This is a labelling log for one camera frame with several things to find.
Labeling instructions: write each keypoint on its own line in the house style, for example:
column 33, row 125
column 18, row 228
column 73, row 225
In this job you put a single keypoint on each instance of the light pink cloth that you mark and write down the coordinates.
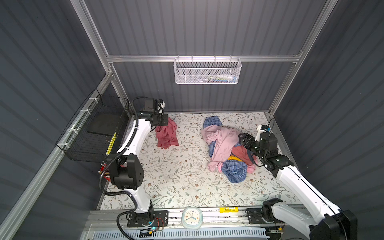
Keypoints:
column 224, row 139

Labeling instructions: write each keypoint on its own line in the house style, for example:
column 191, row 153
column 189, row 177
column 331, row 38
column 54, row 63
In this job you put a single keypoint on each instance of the dark pink red cloth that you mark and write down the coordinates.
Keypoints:
column 167, row 135

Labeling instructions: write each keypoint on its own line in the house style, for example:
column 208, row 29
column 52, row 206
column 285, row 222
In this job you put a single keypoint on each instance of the yellow label on rail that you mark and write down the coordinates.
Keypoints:
column 228, row 209

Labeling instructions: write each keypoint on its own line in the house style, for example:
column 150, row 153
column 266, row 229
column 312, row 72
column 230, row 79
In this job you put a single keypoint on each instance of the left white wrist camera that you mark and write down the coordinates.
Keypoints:
column 160, row 107

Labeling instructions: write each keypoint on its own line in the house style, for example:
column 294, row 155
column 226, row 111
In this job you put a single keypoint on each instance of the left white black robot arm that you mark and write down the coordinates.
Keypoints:
column 125, row 170

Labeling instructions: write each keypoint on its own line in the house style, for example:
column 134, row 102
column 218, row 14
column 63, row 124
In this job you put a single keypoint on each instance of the blue checkered cloth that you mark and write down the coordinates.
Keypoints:
column 235, row 171

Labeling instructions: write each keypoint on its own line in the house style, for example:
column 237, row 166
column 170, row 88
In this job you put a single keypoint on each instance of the floral table mat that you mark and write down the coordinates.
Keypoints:
column 178, row 176

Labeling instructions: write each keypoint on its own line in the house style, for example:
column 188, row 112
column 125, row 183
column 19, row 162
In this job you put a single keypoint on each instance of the yellow marker in black basket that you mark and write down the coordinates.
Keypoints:
column 110, row 147

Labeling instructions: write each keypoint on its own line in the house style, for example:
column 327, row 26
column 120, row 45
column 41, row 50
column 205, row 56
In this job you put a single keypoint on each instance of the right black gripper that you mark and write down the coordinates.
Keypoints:
column 251, row 139

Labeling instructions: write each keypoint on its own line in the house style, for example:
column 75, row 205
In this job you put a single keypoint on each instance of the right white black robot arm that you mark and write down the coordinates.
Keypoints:
column 325, row 221

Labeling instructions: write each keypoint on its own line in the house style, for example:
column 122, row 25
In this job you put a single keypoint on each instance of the white round clock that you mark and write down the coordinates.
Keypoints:
column 192, row 218

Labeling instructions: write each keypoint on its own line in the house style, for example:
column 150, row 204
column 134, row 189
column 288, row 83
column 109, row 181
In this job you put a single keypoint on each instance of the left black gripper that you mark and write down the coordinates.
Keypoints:
column 164, row 122

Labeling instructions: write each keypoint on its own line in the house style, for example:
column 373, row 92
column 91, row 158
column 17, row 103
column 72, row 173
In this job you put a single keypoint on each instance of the white wire mesh basket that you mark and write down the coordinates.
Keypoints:
column 207, row 71

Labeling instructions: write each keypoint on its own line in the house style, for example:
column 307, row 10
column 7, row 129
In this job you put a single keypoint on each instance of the black wire basket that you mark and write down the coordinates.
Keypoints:
column 88, row 137

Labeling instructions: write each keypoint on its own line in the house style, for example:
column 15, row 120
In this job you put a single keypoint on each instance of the salmon red cloth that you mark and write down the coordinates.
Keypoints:
column 243, row 154

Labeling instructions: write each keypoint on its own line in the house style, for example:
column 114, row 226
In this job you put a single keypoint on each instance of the yellow cloth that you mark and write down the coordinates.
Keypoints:
column 233, row 157

